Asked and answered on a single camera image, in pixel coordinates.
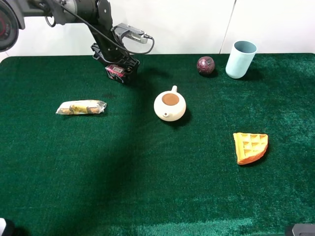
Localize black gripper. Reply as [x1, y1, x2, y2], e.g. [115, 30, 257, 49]
[91, 26, 140, 81]

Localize black pink small box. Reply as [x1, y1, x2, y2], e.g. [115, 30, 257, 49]
[105, 64, 132, 84]

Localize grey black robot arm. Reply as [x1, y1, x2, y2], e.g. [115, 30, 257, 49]
[0, 0, 147, 84]

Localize dark grey object bottom right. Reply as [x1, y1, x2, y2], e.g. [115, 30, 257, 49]
[285, 223, 315, 236]

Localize wrapped snack packet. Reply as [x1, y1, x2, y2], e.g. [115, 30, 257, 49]
[56, 99, 107, 115]

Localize cream ceramic teapot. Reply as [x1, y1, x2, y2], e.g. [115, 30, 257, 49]
[154, 85, 187, 122]

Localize dark red ball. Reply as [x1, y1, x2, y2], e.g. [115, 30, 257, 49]
[197, 56, 215, 75]

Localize green felt table cloth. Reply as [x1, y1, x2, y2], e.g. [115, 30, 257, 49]
[0, 54, 315, 236]

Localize light blue cup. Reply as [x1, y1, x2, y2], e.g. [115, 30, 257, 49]
[225, 40, 257, 79]

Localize orange waffle slice toy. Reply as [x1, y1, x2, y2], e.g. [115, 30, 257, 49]
[233, 132, 269, 165]

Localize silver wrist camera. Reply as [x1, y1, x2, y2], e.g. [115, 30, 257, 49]
[114, 23, 152, 44]

